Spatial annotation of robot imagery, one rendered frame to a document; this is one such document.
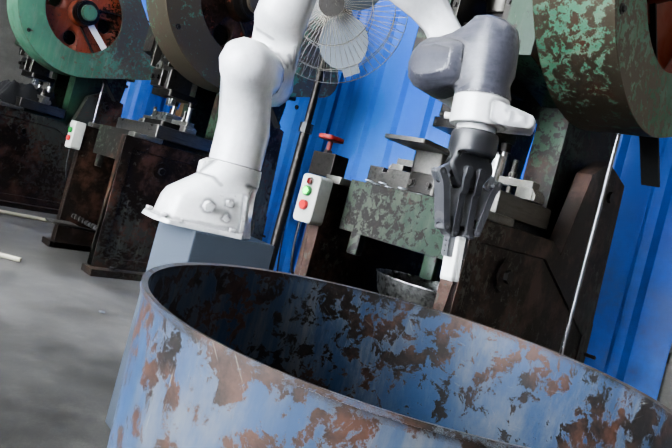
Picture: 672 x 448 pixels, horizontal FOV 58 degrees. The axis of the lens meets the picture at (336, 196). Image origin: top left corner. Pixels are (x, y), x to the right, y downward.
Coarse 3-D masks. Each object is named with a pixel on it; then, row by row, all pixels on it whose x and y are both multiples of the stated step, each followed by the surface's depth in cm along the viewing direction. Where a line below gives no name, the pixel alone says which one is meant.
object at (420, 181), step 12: (408, 144) 163; (420, 144) 157; (432, 144) 155; (420, 156) 167; (432, 156) 165; (444, 156) 163; (420, 168) 166; (408, 180) 169; (420, 180) 166; (432, 180) 163; (420, 192) 165; (432, 192) 163
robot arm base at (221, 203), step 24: (216, 168) 121; (240, 168) 121; (168, 192) 119; (192, 192) 117; (216, 192) 119; (240, 192) 121; (168, 216) 116; (192, 216) 117; (216, 216) 119; (240, 216) 122
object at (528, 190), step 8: (512, 168) 167; (512, 176) 166; (504, 184) 167; (512, 184) 165; (520, 184) 163; (528, 184) 161; (536, 184) 162; (520, 192) 161; (528, 192) 160; (536, 192) 160; (528, 200) 162; (536, 200) 160; (544, 200) 163
